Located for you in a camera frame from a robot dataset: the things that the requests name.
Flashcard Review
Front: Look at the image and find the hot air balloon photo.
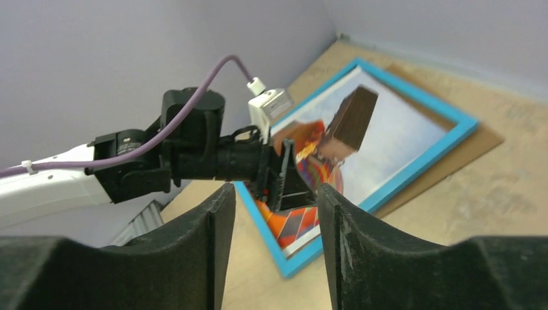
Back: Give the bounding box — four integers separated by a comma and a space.
255, 66, 451, 259

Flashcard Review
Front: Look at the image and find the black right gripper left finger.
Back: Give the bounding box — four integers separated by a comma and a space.
1, 183, 236, 309

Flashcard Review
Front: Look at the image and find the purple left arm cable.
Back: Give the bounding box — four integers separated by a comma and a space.
0, 54, 255, 179

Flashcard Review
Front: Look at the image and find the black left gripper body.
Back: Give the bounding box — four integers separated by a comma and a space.
215, 125, 317, 212

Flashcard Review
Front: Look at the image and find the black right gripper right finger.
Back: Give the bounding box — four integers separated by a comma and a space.
318, 184, 547, 309

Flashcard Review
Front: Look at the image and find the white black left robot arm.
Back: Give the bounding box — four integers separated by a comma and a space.
1, 87, 316, 227

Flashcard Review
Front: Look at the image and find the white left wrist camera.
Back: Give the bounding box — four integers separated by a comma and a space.
247, 77, 293, 145

